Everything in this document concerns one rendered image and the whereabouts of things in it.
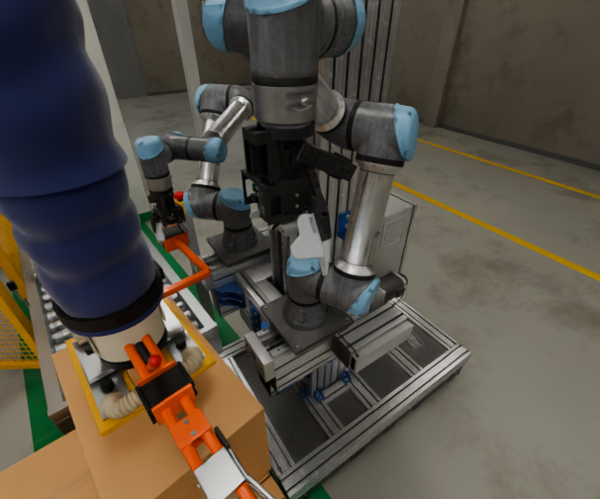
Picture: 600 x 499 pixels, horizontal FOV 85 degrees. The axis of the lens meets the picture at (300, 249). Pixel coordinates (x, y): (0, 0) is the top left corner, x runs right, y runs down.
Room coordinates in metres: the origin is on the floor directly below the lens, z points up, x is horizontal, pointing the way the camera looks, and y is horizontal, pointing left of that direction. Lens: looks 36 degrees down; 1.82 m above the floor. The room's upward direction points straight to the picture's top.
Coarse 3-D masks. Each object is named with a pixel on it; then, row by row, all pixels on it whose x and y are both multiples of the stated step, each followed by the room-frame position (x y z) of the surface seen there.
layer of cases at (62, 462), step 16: (48, 448) 0.54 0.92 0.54; (64, 448) 0.54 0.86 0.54; (80, 448) 0.54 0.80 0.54; (16, 464) 0.49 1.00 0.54; (32, 464) 0.49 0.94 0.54; (48, 464) 0.49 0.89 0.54; (64, 464) 0.49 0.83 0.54; (80, 464) 0.49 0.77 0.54; (0, 480) 0.44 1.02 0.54; (16, 480) 0.44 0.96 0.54; (32, 480) 0.44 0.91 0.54; (48, 480) 0.44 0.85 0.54; (64, 480) 0.44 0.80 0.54; (80, 480) 0.44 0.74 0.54; (272, 480) 0.44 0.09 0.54; (0, 496) 0.39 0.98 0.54; (16, 496) 0.39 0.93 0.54; (32, 496) 0.39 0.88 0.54; (48, 496) 0.39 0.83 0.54; (64, 496) 0.39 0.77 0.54; (80, 496) 0.39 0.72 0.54; (96, 496) 0.39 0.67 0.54; (256, 496) 0.39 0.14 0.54
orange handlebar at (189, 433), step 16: (192, 256) 0.84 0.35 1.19; (208, 272) 0.76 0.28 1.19; (176, 288) 0.69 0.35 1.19; (144, 336) 0.52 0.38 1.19; (128, 352) 0.47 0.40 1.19; (160, 352) 0.47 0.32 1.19; (144, 368) 0.43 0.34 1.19; (192, 400) 0.36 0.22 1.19; (192, 416) 0.32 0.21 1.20; (176, 432) 0.29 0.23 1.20; (192, 432) 0.29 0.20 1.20; (208, 432) 0.29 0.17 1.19; (192, 448) 0.27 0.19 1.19; (208, 448) 0.27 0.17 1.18; (192, 464) 0.24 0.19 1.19; (240, 496) 0.20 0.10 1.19
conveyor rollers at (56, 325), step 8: (48, 296) 1.33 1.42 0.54; (168, 296) 1.32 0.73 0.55; (176, 296) 1.34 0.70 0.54; (48, 304) 1.26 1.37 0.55; (176, 304) 1.26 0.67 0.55; (184, 312) 1.20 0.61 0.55; (56, 320) 1.15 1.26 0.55; (56, 328) 1.12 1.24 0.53; (56, 336) 1.05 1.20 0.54; (64, 336) 1.06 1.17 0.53; (64, 344) 1.00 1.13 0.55
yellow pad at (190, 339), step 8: (168, 304) 0.74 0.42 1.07; (168, 312) 0.70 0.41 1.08; (176, 312) 0.71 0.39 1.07; (176, 336) 0.61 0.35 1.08; (184, 336) 0.61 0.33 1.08; (192, 336) 0.62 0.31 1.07; (168, 344) 0.59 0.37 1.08; (176, 344) 0.57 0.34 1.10; (184, 344) 0.57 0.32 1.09; (192, 344) 0.59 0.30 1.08; (200, 344) 0.59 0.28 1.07; (168, 352) 0.56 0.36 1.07; (176, 352) 0.56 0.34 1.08; (208, 352) 0.56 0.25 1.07; (168, 360) 0.53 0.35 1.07; (176, 360) 0.53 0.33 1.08; (208, 360) 0.53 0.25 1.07; (200, 368) 0.51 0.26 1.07; (208, 368) 0.52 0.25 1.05; (192, 376) 0.49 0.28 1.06
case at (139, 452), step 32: (64, 352) 0.65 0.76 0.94; (64, 384) 0.54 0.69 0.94; (224, 384) 0.54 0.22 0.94; (224, 416) 0.45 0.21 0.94; (256, 416) 0.46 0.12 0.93; (96, 448) 0.37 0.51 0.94; (128, 448) 0.37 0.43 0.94; (160, 448) 0.37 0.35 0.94; (256, 448) 0.45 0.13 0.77; (96, 480) 0.30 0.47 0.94; (128, 480) 0.30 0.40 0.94; (160, 480) 0.30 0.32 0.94; (192, 480) 0.32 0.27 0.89; (256, 480) 0.43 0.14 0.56
